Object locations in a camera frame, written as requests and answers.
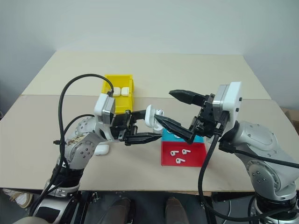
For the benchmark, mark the white earbud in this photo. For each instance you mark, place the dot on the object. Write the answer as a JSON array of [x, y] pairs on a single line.
[[174, 153], [186, 151], [180, 160]]

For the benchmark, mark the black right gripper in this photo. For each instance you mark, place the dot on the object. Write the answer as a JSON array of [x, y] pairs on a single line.
[[206, 121]]

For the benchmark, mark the brown rounded shape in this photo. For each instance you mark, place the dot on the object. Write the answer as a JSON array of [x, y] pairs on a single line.
[[174, 207], [120, 210]]

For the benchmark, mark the white earbud case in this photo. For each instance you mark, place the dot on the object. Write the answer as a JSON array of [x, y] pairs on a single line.
[[102, 150], [149, 116], [116, 91]]

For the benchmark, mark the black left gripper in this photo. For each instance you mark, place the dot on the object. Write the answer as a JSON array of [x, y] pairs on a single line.
[[121, 127]]

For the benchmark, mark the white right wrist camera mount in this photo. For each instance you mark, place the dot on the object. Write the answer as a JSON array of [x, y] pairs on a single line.
[[234, 98]]

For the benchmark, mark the blue plastic tray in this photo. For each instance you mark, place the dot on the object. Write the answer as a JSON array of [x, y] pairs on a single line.
[[198, 138]]

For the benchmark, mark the closed white earbud case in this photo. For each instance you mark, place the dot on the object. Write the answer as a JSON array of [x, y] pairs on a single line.
[[116, 91], [102, 150]]

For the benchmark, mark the white cases in yellow bin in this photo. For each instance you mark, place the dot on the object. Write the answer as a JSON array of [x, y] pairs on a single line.
[[125, 91]]

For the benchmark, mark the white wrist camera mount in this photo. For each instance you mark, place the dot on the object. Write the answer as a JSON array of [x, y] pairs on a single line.
[[234, 98], [100, 105]]

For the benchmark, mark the yellow plastic bin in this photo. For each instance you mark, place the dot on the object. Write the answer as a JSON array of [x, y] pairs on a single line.
[[122, 103]]

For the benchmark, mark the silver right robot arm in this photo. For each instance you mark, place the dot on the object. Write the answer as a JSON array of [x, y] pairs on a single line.
[[261, 144]]

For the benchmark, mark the red plastic tray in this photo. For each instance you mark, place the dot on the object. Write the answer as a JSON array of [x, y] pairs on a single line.
[[194, 158]]

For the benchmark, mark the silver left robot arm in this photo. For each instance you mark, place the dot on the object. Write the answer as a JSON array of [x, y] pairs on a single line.
[[79, 149]]

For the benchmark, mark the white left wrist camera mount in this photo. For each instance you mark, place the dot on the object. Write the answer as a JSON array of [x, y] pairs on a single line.
[[100, 105]]

